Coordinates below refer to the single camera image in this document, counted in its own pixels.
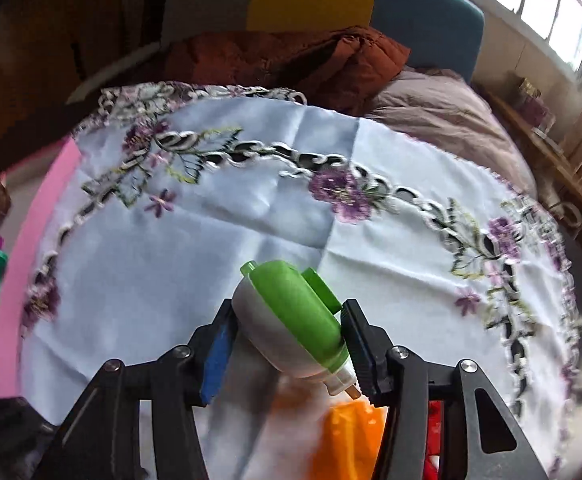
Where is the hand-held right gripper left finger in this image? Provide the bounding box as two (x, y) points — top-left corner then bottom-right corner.
(31, 300), (239, 480)

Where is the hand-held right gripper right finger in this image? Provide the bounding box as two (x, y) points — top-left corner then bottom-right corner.
(341, 299), (549, 480)

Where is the green white plug-in device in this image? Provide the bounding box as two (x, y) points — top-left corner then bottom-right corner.
(231, 260), (364, 401)

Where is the red metal cylinder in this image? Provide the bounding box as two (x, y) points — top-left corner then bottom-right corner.
(423, 400), (444, 480)

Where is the pink rimmed shallow box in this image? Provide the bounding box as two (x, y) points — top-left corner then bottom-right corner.
(0, 137), (84, 401)

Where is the orange plastic piece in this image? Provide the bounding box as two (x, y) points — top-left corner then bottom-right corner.
(311, 400), (389, 480)

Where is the white embroidered floral tablecloth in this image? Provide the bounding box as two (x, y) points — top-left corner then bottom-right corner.
(18, 82), (582, 480)

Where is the mauve pillow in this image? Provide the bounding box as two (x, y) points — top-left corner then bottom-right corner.
(366, 67), (536, 196)

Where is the wooden side desk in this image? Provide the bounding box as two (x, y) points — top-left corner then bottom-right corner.
(486, 90), (582, 271)

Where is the rust brown quilt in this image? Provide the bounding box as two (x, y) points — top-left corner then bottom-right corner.
(163, 27), (412, 116)

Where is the white curved plastic armrest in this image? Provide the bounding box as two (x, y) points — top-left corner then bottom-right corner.
(66, 42), (164, 103)

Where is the pink gift box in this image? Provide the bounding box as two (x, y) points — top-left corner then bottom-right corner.
(513, 77), (554, 128)

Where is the wooden wardrobe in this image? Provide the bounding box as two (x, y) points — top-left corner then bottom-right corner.
(0, 0), (172, 161)

